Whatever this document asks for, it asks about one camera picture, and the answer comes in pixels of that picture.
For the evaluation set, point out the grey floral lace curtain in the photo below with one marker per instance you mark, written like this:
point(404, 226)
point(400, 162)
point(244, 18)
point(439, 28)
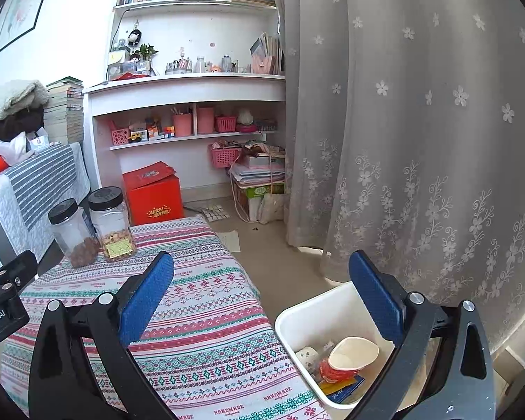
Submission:
point(398, 140)

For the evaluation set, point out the black garment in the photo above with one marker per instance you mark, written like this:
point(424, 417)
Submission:
point(8, 123)

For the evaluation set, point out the white plastic waste bin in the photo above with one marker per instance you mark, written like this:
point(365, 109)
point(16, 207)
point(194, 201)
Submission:
point(297, 323)

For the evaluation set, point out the pink desk organiser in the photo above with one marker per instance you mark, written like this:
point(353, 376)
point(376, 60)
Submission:
point(267, 59)

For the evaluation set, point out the tall pink container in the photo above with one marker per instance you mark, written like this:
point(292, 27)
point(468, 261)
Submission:
point(206, 121)

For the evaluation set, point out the yellow snack bag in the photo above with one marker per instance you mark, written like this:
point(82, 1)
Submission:
point(332, 387)

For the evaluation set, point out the tile pattern sheet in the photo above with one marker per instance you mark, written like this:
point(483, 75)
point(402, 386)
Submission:
point(214, 212)

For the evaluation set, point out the black-haired doll figure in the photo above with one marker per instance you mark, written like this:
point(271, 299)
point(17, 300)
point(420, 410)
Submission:
point(134, 37)

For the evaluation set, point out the large black-lidded clear jar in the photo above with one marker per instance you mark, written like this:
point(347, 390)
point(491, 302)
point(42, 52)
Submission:
point(109, 223)

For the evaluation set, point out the beige fleece blanket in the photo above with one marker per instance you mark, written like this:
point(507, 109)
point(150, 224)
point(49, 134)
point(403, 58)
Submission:
point(13, 96)

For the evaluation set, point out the red instant noodle cup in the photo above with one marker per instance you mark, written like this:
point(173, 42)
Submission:
point(341, 369)

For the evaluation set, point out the yellow toy car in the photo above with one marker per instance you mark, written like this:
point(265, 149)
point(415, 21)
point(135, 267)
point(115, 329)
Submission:
point(135, 137)

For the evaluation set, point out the white shelf unit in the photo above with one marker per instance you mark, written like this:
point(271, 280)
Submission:
point(179, 92)

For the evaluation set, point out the stack of papers and folders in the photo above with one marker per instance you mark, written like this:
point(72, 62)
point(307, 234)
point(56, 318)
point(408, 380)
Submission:
point(258, 170)

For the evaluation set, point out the white and pink clothes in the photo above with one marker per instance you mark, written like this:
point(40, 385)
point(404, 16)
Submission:
point(6, 148)

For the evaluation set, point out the green-labelled cardboard carton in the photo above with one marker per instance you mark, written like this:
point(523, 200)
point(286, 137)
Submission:
point(251, 194)

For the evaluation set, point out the large framed wall picture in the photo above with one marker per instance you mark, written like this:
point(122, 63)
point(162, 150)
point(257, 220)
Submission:
point(24, 4)

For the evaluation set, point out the hanging pink basket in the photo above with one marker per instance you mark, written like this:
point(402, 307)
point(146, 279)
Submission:
point(224, 157)

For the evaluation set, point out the small potted plant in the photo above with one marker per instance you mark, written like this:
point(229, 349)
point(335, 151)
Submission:
point(148, 51)

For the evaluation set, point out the patterned woven tablecloth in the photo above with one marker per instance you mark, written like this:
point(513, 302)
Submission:
point(210, 297)

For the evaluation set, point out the floral print paper cup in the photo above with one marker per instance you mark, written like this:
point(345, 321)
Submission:
point(307, 355)

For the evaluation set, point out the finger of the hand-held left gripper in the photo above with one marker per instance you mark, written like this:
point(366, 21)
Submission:
point(19, 267)

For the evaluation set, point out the small black-lidded clear jar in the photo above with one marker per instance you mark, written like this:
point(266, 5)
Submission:
point(70, 232)

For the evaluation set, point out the cream tote bag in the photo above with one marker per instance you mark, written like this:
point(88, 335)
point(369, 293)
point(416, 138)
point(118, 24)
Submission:
point(272, 209)

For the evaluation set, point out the white paper sheet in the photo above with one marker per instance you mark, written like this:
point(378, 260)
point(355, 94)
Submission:
point(229, 241)

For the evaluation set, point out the white plush toy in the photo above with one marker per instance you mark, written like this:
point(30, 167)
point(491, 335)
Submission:
point(245, 116)

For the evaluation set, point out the pink bowl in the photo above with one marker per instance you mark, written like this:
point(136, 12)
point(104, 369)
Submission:
point(246, 128)

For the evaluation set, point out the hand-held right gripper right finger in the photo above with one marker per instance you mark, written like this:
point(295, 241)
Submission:
point(376, 293)

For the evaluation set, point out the tall stack of books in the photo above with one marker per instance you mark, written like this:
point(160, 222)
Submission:
point(63, 113)

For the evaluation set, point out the red gift box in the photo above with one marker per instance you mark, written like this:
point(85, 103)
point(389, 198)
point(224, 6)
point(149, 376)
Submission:
point(155, 205)

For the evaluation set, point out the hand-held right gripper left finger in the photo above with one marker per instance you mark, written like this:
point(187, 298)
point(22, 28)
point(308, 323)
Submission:
point(151, 291)

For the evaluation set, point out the pink slotted basket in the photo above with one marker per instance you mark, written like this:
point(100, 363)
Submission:
point(225, 124)

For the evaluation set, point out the striped quilted sofa cover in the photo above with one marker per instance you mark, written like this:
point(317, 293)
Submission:
point(39, 179)

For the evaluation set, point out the dark blue cardboard box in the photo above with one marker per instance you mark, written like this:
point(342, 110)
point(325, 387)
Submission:
point(348, 397)

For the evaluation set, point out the pink lattice basket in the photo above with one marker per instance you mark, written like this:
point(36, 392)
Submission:
point(119, 136)

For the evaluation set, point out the pink cylinder pen holder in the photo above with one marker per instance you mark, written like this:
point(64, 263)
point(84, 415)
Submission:
point(182, 126)

